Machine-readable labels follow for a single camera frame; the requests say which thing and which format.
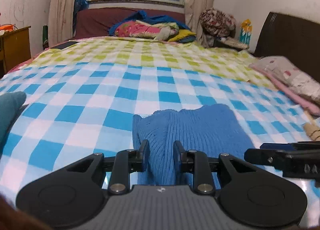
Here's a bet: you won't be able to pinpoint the floral fabric bundle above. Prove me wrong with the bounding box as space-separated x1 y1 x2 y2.
200 8 249 51

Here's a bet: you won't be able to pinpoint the pink folded blanket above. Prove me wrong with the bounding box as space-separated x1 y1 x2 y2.
249 64 320 117

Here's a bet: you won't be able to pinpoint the grey pillow pink dots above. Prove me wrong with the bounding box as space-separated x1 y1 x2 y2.
249 56 319 104

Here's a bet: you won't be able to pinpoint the left beige curtain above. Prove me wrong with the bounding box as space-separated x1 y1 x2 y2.
48 0 75 46

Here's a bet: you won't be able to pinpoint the blue knit sweater yellow stripes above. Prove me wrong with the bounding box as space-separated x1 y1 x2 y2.
132 104 253 185

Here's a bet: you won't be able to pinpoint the maroon headboard cushion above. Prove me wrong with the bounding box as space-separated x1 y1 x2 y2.
73 7 185 39

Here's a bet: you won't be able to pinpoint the dark wooden bed headboard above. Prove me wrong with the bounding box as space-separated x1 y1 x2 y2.
254 12 320 82

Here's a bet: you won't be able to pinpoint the wooden side cabinet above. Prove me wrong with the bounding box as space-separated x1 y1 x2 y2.
1 26 31 74

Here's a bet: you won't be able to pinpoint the colourful floral quilt pile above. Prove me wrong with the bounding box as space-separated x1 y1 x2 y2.
109 10 196 44

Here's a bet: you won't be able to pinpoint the black phone on bed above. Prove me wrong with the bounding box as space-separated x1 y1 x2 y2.
52 40 79 50

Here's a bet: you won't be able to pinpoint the orange object on cabinet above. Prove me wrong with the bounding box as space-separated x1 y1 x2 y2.
0 24 14 32

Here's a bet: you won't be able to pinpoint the teal bag behind curtain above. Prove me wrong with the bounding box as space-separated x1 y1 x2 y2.
73 0 89 33

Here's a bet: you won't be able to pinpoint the blue green checkered bed sheet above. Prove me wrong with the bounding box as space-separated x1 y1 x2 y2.
1 37 308 199

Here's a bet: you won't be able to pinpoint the teal fleece garment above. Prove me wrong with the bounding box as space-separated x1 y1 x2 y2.
0 91 27 144

